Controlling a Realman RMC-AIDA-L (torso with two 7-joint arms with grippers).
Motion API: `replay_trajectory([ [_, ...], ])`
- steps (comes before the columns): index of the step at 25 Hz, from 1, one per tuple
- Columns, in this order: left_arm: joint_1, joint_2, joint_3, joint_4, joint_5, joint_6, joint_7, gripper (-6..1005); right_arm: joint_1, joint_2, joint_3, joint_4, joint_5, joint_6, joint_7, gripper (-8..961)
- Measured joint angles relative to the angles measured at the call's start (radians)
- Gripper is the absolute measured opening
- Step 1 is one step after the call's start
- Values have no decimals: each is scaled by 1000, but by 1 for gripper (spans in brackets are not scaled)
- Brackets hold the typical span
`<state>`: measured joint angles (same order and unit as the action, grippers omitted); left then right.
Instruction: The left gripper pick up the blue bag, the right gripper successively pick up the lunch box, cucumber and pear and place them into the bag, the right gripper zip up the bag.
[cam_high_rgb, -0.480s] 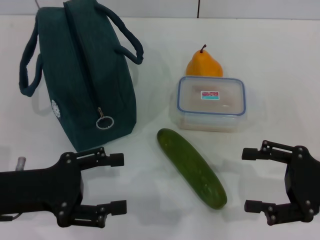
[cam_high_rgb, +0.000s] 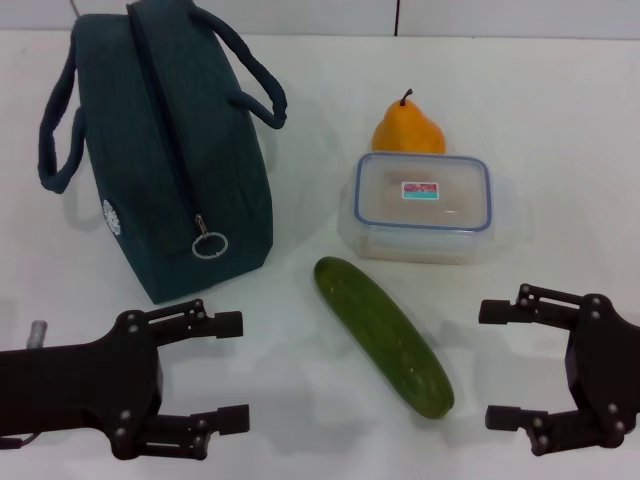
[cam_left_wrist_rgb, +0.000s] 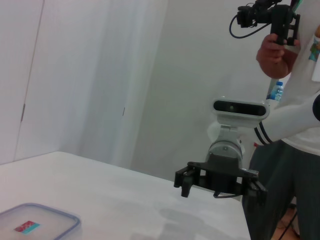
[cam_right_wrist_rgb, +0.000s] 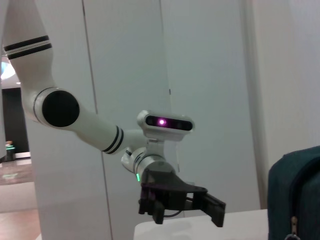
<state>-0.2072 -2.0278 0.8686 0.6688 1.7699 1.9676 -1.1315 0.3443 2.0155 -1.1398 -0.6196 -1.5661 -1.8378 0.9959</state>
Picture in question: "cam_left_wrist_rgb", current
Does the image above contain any clear water bottle blue cap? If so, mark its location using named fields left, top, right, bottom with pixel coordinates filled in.
left=266, top=80, right=285, bottom=102

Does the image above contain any person in white shirt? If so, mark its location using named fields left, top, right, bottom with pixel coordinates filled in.
left=241, top=0, right=320, bottom=240

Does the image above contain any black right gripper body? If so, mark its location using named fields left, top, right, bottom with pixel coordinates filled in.
left=188, top=152, right=260, bottom=198

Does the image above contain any black handheld camera rig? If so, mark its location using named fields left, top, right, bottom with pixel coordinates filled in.
left=236, top=0, right=302, bottom=47

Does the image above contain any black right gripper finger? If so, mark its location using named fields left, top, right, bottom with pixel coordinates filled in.
left=174, top=166, right=195, bottom=198
left=246, top=178, right=268, bottom=207

